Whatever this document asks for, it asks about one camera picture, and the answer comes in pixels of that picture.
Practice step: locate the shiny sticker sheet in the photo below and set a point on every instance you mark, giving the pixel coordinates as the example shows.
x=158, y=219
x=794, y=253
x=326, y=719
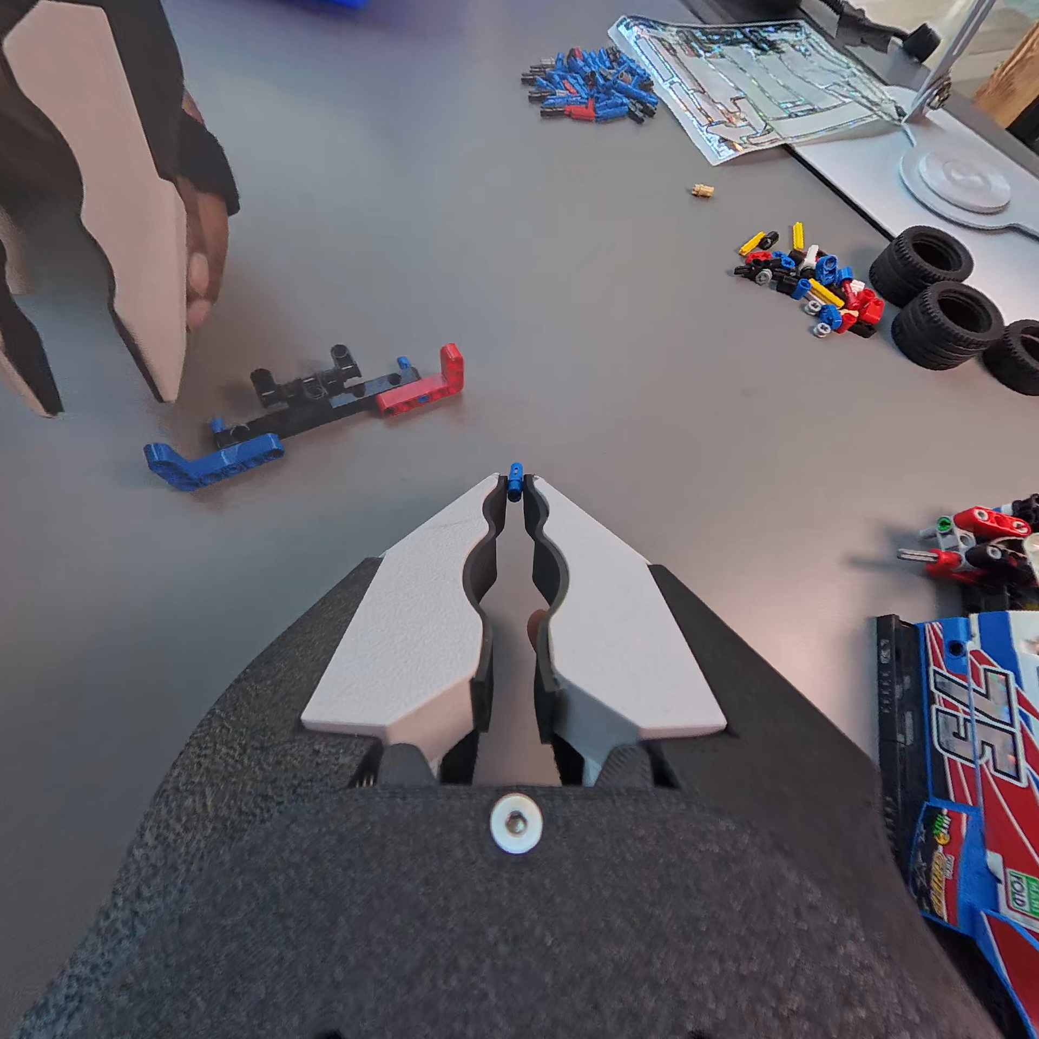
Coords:
x=755, y=89

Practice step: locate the blue plastic bin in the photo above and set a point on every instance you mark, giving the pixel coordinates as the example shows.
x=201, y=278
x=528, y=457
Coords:
x=341, y=3

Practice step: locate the pile of blue red pins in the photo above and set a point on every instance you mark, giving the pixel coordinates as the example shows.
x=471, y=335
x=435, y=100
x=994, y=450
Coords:
x=588, y=85

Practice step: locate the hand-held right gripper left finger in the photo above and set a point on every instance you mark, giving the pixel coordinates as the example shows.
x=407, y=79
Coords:
x=406, y=649

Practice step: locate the pile of mixed small pieces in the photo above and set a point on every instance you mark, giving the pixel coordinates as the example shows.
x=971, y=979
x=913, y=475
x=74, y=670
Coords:
x=812, y=280

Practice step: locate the wooden post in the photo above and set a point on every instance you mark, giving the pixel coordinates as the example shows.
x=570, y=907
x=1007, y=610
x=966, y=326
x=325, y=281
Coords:
x=1011, y=81

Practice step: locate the black red blue beam assembly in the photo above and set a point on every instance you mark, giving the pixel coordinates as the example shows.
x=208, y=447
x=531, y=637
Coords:
x=308, y=398

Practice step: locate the black toy tyre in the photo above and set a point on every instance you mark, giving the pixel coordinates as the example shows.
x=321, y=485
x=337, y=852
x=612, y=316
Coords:
x=921, y=341
x=1015, y=369
x=893, y=280

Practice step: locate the person's left hand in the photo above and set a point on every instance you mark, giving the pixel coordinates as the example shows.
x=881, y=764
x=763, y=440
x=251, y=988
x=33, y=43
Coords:
x=207, y=243

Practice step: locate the grey desk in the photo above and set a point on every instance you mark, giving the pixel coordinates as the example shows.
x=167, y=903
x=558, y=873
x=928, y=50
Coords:
x=487, y=284

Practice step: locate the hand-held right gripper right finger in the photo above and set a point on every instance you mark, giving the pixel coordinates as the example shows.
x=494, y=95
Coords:
x=633, y=649

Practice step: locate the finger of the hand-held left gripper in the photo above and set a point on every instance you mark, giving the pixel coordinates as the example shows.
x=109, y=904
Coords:
x=28, y=381
x=122, y=203

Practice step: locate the silver book stand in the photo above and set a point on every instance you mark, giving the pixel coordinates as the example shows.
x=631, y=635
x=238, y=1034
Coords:
x=893, y=170

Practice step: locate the partly built toy race car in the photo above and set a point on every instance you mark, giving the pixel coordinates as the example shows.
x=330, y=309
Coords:
x=974, y=771

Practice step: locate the blue connector pin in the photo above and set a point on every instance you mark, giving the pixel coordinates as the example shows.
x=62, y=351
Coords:
x=516, y=483

